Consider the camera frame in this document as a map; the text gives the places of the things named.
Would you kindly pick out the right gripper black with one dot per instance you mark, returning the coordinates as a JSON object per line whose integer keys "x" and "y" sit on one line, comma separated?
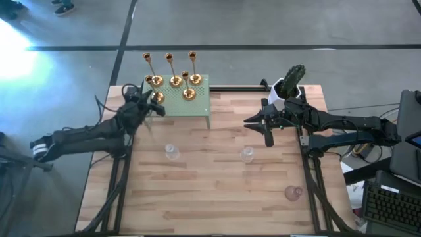
{"x": 278, "y": 118}

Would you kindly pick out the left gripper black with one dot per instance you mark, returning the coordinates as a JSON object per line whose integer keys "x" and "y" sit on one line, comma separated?
{"x": 133, "y": 115}

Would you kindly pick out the short brass candlestick holder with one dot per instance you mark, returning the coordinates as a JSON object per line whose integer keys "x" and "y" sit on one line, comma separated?
{"x": 158, "y": 97}
{"x": 189, "y": 94}

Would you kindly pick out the tall brass candlestick holder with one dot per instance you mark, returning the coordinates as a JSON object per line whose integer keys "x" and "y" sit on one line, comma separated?
{"x": 157, "y": 80}
{"x": 176, "y": 81}
{"x": 195, "y": 79}

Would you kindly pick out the clear ribbed glass candle holder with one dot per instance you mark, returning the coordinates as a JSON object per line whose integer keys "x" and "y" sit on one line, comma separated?
{"x": 172, "y": 153}
{"x": 246, "y": 155}

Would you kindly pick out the pink glass candle holder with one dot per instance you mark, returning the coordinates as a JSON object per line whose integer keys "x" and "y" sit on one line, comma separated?
{"x": 291, "y": 193}

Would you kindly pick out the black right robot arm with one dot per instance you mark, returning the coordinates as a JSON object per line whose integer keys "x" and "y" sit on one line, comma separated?
{"x": 345, "y": 123}

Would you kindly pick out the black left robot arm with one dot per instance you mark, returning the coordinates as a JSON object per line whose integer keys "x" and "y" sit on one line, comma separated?
{"x": 82, "y": 135}

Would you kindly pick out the white hexagonal plant pot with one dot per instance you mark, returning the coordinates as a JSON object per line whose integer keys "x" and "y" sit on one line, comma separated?
{"x": 275, "y": 95}

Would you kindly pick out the small black clamp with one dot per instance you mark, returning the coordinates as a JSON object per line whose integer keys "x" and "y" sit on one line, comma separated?
{"x": 264, "y": 84}

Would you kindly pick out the green perforated metal shelf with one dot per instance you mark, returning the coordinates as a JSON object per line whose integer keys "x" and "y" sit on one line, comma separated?
{"x": 205, "y": 89}

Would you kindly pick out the green cactus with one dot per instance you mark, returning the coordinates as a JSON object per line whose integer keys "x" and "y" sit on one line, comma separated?
{"x": 292, "y": 79}

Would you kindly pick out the black desk beam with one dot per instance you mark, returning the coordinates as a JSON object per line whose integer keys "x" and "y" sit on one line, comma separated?
{"x": 365, "y": 172}

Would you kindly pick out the white paper sheet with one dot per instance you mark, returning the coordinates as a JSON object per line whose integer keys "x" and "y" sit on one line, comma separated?
{"x": 355, "y": 194}

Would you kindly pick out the dark metal stand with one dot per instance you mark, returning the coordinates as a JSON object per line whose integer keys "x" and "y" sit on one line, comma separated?
{"x": 19, "y": 158}

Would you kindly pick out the grey laptop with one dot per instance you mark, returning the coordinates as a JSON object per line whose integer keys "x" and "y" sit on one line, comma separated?
{"x": 408, "y": 112}

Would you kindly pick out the black keyboard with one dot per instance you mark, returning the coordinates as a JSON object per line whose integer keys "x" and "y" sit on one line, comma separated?
{"x": 391, "y": 207}

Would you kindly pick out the small blue-lit screen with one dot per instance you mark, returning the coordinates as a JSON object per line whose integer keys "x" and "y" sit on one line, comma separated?
{"x": 416, "y": 141}

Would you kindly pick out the black crossbar rail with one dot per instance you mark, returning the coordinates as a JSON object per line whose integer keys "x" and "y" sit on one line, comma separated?
{"x": 237, "y": 88}

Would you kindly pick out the grey metal bracket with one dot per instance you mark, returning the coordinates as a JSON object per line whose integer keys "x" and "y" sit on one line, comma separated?
{"x": 304, "y": 141}

